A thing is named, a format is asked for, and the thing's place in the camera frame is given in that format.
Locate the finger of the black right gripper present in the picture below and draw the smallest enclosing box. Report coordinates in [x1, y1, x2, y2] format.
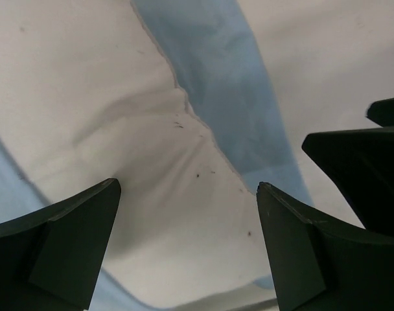
[302, 126, 394, 237]
[366, 98, 394, 127]

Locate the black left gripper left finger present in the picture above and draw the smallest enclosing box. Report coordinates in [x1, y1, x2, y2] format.
[0, 178, 121, 310]

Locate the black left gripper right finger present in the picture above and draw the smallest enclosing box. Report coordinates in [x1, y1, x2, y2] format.
[257, 182, 394, 310]

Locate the light blue pillowcase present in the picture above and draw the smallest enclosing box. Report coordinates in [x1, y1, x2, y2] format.
[0, 1, 309, 310]

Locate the white pillow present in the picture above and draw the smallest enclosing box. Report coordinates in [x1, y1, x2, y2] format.
[0, 1, 275, 310]

